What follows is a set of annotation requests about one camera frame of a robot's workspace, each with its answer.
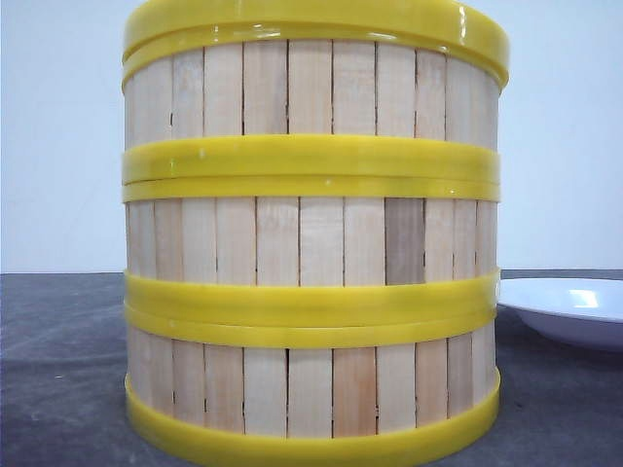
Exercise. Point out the bamboo steamer basket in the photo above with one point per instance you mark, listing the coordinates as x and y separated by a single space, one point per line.
306 269
247 112
401 405

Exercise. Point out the woven bamboo steamer lid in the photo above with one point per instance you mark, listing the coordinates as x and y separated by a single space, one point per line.
446 22

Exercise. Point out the white plate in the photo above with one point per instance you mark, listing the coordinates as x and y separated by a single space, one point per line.
579 311

